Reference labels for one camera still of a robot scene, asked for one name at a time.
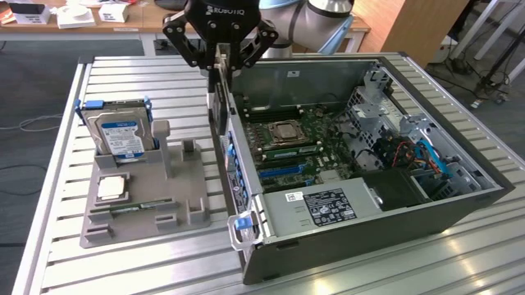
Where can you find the blue release latch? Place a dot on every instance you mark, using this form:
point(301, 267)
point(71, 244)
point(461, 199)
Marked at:
point(242, 223)

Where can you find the dark grey rounded object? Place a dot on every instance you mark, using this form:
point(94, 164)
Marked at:
point(170, 3)

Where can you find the low profile graphics card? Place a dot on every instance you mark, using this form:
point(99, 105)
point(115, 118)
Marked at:
point(219, 101)

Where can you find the black open PC case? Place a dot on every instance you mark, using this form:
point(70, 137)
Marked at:
point(369, 246)

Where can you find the metal CPU socket frame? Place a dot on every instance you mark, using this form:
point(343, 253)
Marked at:
point(270, 138)

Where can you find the black stand with casters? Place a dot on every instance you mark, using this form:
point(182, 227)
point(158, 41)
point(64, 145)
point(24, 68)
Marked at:
point(490, 80)

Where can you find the red book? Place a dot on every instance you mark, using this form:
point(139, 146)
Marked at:
point(5, 17)

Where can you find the white table leg frame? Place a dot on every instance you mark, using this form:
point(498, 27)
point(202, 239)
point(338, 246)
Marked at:
point(481, 50)

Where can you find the hard disk with blue bracket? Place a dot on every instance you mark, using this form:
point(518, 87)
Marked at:
point(119, 135)

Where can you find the grey power supply unit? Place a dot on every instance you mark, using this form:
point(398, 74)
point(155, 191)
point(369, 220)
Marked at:
point(287, 221)

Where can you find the long black expansion slot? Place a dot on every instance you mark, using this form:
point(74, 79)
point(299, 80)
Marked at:
point(281, 163)

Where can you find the white labelled box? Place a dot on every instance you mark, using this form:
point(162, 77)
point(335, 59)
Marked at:
point(115, 13)

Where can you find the white round container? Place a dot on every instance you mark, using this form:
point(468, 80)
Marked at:
point(75, 15)

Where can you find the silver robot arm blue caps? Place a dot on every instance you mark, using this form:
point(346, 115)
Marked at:
point(295, 18)

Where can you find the grey plastic parts rack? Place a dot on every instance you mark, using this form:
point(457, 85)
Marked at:
point(151, 190)

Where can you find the black plastic fan shroud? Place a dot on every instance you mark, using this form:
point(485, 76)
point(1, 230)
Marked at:
point(393, 190)

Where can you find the blue expansion slot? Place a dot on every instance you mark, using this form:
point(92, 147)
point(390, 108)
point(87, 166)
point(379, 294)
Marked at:
point(283, 172)

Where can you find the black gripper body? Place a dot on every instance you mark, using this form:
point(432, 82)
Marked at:
point(223, 21)

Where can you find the wooden cabinet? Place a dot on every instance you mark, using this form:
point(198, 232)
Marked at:
point(410, 30)

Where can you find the black intrusion switch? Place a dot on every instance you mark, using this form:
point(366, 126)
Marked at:
point(231, 110)

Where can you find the white box with black insert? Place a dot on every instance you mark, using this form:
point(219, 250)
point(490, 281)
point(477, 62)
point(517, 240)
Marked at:
point(32, 18)

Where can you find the white electrical box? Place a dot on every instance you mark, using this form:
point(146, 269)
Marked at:
point(448, 47)

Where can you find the CPU with thermal paste residue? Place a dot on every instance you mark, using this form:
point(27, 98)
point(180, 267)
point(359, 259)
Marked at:
point(287, 131)

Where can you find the clean silver CPU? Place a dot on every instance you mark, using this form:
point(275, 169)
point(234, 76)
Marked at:
point(111, 188)

